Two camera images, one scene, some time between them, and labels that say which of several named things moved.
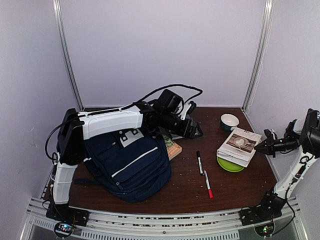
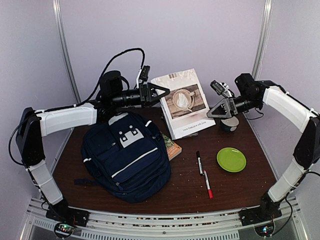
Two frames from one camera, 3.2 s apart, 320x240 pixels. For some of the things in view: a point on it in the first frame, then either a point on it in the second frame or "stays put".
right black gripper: (266, 143) -> (227, 114)
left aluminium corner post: (59, 18) stays put
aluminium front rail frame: (110, 225) stays put
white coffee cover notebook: (238, 147) -> (185, 108)
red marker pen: (210, 192) stays put
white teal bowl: (228, 121) stays put
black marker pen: (200, 163) stays put
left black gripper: (189, 133) -> (144, 91)
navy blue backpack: (131, 165) stays put
